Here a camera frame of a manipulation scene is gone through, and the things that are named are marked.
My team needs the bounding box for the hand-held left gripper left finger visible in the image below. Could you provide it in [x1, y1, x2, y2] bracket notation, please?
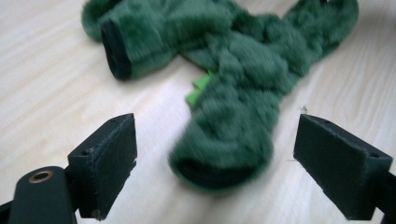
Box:
[67, 112, 138, 221]

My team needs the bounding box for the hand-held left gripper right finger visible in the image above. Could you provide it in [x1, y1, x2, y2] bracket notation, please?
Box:
[292, 113, 394, 221]

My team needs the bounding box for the green fuzzy plush garment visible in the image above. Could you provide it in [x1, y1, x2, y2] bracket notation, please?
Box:
[80, 0, 360, 193]

